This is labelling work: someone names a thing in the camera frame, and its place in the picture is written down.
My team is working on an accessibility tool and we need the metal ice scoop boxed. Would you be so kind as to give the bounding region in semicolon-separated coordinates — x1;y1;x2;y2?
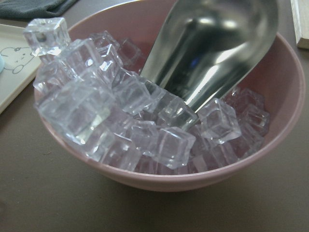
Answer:
141;0;278;111

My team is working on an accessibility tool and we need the dark grey folded cloth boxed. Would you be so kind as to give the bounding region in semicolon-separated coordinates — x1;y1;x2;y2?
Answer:
0;0;77;19

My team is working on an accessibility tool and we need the beige serving tray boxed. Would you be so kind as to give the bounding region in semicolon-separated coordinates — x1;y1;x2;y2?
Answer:
0;24;41;112

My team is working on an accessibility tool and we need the wooden cutting board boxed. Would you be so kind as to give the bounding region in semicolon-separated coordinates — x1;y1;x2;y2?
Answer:
290;0;309;50

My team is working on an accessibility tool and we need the clear ice cubes pile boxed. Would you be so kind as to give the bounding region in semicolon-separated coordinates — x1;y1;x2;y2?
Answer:
23;17;270;175

